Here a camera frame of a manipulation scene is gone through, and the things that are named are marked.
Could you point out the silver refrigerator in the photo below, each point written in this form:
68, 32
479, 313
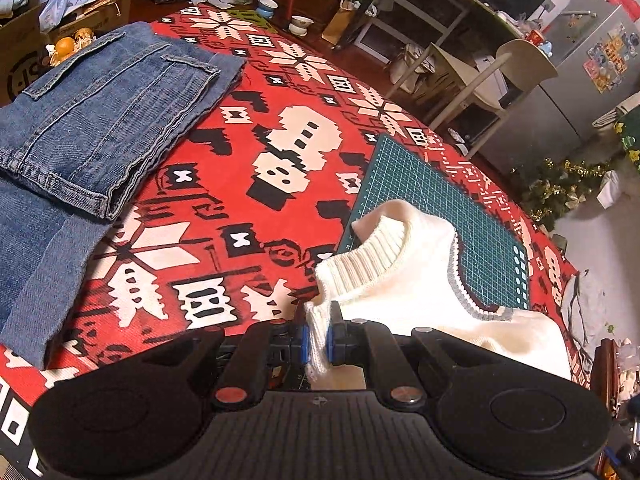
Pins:
565, 90

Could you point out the cream chair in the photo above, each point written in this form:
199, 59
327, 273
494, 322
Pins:
520, 60

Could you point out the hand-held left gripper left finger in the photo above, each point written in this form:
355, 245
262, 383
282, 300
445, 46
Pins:
301, 342

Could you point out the dark wooden side table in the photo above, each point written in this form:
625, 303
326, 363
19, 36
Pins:
605, 370

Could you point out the blue ceramic bowl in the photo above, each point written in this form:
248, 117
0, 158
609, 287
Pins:
267, 7

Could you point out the green plastic tray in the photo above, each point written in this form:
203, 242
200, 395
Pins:
250, 16

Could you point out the green Christmas wall banner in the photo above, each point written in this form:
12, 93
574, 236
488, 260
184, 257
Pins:
631, 140

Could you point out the white metal rack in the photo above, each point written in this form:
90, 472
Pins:
415, 10

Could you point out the red patterned blanket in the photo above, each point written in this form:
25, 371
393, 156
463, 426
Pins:
280, 105

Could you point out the small Christmas tree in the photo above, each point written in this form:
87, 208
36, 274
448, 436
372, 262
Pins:
550, 195

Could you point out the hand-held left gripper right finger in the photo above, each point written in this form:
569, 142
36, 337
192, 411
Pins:
331, 345

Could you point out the green cutting mat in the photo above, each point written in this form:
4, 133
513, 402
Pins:
425, 175

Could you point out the white paper sheet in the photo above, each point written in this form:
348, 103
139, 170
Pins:
609, 187

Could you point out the white knit vest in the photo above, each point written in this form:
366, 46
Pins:
410, 280

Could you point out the yellow paper bag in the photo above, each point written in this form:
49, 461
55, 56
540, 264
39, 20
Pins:
340, 22

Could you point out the cardboard box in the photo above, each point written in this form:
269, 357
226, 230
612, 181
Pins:
20, 60
95, 15

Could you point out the blue denim jeans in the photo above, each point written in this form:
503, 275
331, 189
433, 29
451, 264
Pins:
90, 125

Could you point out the white ceramic bowl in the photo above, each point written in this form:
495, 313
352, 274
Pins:
301, 25

